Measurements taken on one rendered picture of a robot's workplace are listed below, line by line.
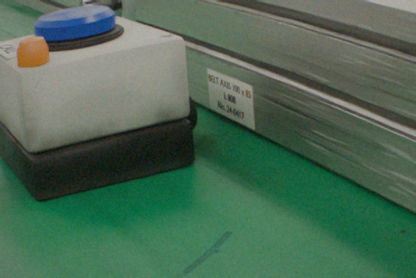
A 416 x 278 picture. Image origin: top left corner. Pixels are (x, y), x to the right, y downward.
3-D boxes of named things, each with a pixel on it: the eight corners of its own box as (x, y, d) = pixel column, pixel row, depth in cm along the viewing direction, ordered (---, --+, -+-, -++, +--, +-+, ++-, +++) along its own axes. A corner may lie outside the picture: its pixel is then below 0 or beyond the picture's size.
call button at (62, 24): (27, 53, 40) (24, 15, 39) (100, 37, 41) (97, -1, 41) (49, 67, 36) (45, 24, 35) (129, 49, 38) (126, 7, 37)
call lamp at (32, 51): (14, 63, 35) (11, 37, 35) (44, 56, 36) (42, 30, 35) (21, 69, 34) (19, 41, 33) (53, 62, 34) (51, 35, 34)
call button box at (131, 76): (-4, 154, 42) (-18, 39, 40) (158, 115, 46) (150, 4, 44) (36, 204, 35) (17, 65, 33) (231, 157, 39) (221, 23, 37)
